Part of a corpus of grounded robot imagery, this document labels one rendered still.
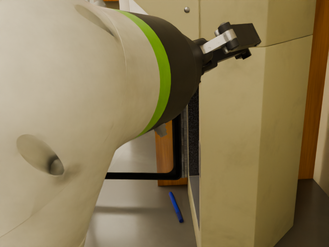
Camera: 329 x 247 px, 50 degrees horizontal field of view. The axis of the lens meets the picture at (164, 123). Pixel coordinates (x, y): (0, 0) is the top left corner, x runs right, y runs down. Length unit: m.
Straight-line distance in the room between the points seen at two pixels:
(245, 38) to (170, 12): 0.24
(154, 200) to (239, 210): 0.37
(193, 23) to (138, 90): 0.42
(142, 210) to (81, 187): 0.84
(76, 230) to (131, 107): 0.07
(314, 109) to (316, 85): 0.07
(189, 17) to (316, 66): 0.56
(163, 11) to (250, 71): 0.18
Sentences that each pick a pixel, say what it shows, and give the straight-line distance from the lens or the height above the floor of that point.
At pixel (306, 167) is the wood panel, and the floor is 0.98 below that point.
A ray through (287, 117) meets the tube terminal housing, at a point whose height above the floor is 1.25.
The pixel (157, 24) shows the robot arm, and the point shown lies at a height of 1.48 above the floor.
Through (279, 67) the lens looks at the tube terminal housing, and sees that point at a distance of 0.69.
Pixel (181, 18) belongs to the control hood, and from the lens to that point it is 0.60.
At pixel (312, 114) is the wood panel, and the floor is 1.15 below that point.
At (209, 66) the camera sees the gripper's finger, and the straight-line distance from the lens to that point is 0.37.
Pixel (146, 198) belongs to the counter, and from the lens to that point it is 1.06.
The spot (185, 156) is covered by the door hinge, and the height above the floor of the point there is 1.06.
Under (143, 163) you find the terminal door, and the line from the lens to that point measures 1.03.
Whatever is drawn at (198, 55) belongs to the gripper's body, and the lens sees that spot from 0.32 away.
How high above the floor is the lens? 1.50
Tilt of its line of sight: 20 degrees down
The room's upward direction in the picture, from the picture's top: 2 degrees counter-clockwise
